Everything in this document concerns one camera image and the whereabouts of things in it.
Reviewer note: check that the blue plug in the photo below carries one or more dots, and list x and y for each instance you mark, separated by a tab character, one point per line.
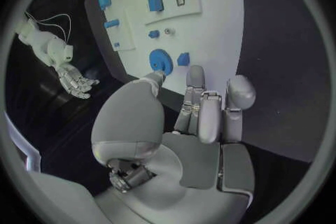
155	4

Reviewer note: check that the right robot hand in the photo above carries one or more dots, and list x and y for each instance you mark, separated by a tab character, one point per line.
76	83

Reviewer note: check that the white task board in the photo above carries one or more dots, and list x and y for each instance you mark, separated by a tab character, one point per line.
178	24

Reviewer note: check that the blue peg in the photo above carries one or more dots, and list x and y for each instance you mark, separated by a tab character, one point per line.
154	34

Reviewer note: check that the blue gear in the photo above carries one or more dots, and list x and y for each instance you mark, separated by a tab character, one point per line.
160	61

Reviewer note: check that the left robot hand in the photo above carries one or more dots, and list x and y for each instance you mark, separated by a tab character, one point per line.
126	114

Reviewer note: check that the blue cylinder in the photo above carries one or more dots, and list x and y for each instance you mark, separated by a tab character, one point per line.
111	24

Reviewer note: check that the small blue clip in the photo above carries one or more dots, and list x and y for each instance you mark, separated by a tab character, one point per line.
116	44

